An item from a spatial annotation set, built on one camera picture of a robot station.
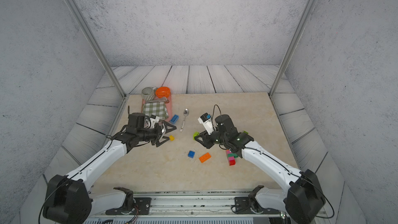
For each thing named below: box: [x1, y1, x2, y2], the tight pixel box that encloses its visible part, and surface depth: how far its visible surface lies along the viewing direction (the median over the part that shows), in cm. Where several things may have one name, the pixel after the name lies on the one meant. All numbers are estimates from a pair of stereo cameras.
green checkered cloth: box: [142, 101, 169, 121], surface depth 113 cm
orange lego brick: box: [199, 152, 212, 164], surface depth 91 cm
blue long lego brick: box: [169, 114, 179, 125], surface depth 107 cm
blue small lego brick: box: [187, 150, 196, 159], surface depth 91 cm
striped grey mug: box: [140, 86, 158, 102], surface depth 119 cm
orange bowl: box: [155, 86, 171, 98], surface depth 121 cm
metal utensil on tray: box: [145, 96, 167, 104], surface depth 117 cm
